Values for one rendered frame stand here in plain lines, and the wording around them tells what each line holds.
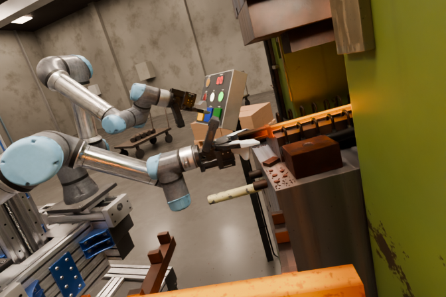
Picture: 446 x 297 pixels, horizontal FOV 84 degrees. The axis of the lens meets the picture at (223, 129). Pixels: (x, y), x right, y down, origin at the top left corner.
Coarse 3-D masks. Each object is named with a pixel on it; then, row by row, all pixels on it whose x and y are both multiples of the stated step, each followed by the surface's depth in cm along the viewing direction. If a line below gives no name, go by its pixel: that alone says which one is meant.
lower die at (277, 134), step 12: (288, 120) 90; (324, 120) 75; (336, 120) 72; (276, 132) 76; (288, 132) 73; (300, 132) 71; (312, 132) 71; (324, 132) 71; (276, 144) 74; (348, 144) 73
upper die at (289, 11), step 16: (256, 0) 62; (272, 0) 62; (288, 0) 63; (304, 0) 63; (320, 0) 63; (240, 16) 76; (256, 16) 63; (272, 16) 63; (288, 16) 64; (304, 16) 64; (320, 16) 64; (256, 32) 64; (272, 32) 64
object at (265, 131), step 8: (320, 112) 79; (328, 112) 76; (336, 112) 76; (296, 120) 77; (304, 120) 76; (256, 128) 79; (264, 128) 77; (272, 128) 77; (240, 136) 77; (248, 136) 78; (256, 136) 78; (264, 136) 77; (272, 136) 76
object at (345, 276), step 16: (304, 272) 29; (320, 272) 29; (336, 272) 28; (352, 272) 28; (192, 288) 31; (208, 288) 31; (224, 288) 30; (240, 288) 30; (256, 288) 29; (272, 288) 29; (288, 288) 28; (304, 288) 27; (320, 288) 27; (336, 288) 27; (352, 288) 26
